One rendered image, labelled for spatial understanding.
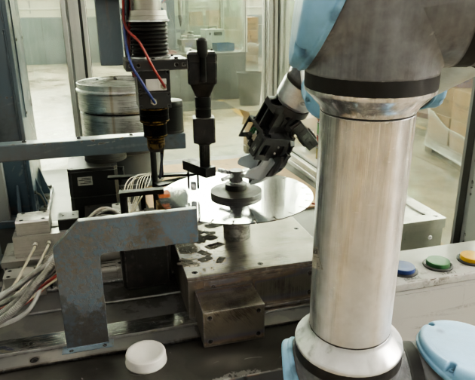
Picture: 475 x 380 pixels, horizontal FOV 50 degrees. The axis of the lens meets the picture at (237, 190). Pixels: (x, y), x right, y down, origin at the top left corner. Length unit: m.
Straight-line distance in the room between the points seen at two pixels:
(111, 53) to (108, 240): 0.42
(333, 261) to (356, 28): 0.21
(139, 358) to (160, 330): 0.10
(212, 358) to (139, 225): 0.27
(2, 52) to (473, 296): 1.25
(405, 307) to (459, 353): 0.32
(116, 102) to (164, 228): 0.81
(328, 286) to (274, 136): 0.50
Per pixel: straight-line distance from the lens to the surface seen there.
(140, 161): 1.74
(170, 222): 0.90
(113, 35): 1.12
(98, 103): 1.68
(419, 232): 1.16
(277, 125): 0.96
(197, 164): 1.05
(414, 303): 0.93
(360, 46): 0.42
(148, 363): 0.92
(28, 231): 1.23
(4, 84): 1.53
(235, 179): 1.08
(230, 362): 0.94
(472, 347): 0.64
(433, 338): 0.63
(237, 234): 1.11
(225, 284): 1.01
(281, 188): 1.14
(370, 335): 0.54
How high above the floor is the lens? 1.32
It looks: 19 degrees down
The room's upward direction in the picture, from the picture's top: 1 degrees counter-clockwise
